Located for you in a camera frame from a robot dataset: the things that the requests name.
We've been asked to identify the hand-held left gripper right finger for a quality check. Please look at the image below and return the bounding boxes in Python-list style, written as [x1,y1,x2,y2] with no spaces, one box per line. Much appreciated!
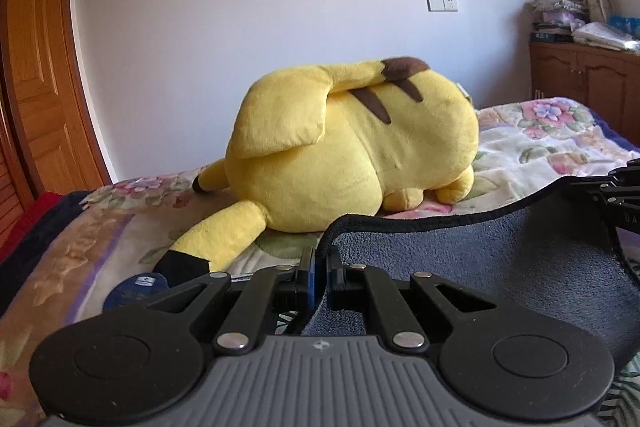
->
[325,253,497,351]

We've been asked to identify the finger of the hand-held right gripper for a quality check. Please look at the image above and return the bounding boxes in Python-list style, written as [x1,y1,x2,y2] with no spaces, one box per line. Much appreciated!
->
[564,158,640,208]

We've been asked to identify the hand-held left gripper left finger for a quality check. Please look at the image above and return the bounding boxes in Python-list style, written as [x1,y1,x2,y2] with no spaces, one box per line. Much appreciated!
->
[145,247,319,354]

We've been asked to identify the grey-blue towel with black edge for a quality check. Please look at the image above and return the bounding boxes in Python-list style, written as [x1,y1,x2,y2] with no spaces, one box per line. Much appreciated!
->
[299,176,640,390]

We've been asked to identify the floral blanket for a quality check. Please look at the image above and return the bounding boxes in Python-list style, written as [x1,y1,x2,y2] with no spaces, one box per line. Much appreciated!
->
[0,97,640,427]

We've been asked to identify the wooden cabinet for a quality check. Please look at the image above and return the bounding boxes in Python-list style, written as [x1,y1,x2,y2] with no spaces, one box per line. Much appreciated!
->
[528,40,640,152]

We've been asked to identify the yellow plush toy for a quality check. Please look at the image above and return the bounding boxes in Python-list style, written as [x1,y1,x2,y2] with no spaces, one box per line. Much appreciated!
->
[151,55,481,284]

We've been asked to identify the white plastic bag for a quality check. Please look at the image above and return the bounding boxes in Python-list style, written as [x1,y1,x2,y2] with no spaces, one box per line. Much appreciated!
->
[572,21,640,53]

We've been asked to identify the blue packet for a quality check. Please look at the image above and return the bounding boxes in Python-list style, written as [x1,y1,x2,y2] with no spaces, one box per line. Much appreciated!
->
[607,13,640,34]

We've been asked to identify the blue round object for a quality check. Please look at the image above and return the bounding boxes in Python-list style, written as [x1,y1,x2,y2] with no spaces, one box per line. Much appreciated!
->
[102,271,169,312]

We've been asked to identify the pile of folded cloths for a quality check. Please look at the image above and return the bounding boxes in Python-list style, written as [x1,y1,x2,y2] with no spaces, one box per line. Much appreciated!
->
[530,0,589,44]

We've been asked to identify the red cloth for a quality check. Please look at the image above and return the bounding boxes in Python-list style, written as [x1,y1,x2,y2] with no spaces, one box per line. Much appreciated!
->
[19,191,67,235]

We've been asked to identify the dark navy cloth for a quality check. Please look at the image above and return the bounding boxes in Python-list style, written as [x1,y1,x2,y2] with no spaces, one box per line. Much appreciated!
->
[0,191,98,308]

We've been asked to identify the wooden door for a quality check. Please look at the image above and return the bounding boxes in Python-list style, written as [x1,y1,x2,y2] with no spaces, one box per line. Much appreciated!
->
[0,0,114,208]

